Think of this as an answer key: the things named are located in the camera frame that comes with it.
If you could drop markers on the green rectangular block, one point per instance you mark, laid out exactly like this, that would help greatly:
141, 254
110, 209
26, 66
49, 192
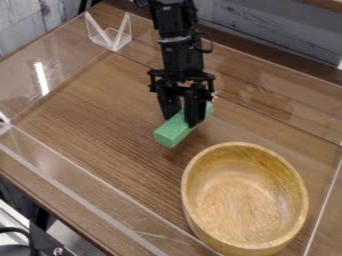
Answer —
174, 131

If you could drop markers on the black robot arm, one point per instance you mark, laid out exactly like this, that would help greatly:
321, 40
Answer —
174, 18

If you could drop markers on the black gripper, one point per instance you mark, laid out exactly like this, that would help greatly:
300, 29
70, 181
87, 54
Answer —
182, 78

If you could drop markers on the clear acrylic tray wall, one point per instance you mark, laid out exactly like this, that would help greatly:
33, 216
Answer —
78, 150

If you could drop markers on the brown wooden bowl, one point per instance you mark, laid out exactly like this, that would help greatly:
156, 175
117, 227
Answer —
245, 199

